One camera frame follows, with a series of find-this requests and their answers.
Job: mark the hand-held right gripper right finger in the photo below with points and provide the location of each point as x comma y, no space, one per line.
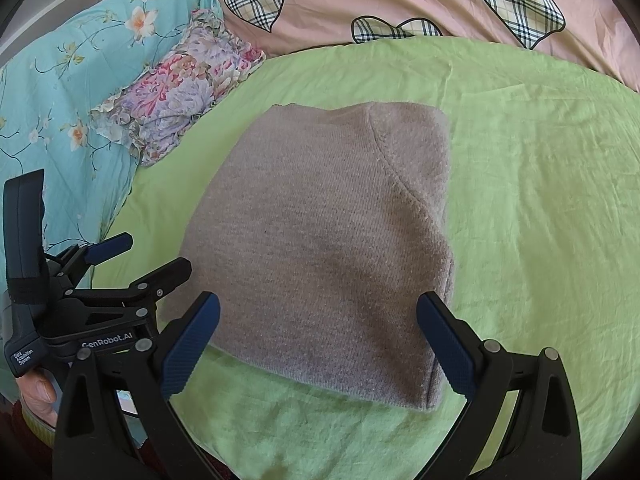
452,345

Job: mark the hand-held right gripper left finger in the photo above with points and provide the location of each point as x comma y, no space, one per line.
189,347

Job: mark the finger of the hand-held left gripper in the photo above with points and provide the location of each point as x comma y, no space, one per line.
109,248
165,274

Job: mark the beige knit sweater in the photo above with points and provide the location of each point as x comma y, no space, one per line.
325,250

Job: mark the person's left forearm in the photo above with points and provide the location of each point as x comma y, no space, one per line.
30,432

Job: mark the person's left hand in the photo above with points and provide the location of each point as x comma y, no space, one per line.
40,392

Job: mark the turquoise floral quilt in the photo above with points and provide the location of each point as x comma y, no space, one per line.
65,75

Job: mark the light green bed sheet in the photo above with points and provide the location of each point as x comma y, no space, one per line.
540,200

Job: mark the pink purple floral pillow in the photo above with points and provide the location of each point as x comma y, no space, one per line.
180,85

